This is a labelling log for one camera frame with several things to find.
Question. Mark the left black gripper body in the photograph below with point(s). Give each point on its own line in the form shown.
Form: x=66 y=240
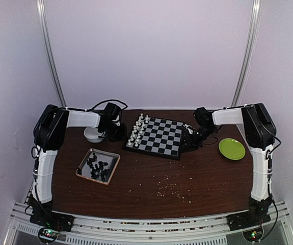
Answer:
x=116 y=133

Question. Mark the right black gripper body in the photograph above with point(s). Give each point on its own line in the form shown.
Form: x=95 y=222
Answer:
x=195 y=141

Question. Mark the black and grey chessboard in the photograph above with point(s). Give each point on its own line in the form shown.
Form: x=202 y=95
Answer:
x=155 y=137

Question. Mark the wooden tray with mirror base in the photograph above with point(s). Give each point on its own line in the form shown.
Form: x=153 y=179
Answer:
x=112 y=158

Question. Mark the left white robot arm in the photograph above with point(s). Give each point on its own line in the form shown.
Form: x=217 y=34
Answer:
x=49 y=134

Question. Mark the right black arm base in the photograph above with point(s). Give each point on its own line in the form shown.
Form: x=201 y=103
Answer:
x=248 y=220

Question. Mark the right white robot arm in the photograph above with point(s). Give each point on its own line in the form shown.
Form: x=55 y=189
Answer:
x=260 y=135

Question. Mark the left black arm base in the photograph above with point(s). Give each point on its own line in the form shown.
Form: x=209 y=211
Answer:
x=51 y=227

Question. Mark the pile of black chess pieces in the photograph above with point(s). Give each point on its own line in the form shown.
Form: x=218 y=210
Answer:
x=93 y=168

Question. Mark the white bowl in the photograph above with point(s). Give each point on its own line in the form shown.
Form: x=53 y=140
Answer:
x=93 y=136

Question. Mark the green plate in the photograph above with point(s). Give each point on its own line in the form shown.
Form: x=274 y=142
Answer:
x=232 y=149

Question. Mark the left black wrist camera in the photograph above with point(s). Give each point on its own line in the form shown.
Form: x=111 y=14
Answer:
x=111 y=111

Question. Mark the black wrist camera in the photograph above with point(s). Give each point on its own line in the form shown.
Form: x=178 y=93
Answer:
x=201 y=116
x=111 y=111

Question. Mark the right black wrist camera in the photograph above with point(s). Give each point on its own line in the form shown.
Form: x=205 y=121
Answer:
x=201 y=116

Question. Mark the aluminium front rail frame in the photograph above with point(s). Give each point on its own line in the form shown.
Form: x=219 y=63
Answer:
x=211 y=229

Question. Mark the right aluminium frame post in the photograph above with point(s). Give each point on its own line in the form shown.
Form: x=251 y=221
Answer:
x=249 y=50

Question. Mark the aluminium frame post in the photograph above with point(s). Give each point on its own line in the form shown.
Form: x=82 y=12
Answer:
x=249 y=50
x=49 y=52

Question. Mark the left aluminium frame post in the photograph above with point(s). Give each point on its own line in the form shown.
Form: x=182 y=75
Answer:
x=49 y=52

